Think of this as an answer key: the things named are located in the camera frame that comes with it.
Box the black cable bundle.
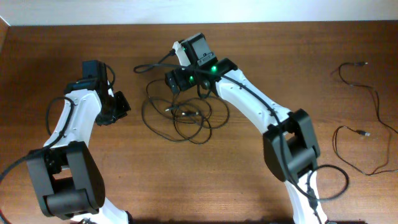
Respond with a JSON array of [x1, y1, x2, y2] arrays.
[[141, 78, 231, 146]]

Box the black usb cable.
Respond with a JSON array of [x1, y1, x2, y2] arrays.
[[331, 61, 398, 177]]

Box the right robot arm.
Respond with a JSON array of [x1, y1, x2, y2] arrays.
[[165, 33, 327, 223]]

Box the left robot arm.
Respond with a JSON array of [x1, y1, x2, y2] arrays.
[[27, 60, 133, 223]]

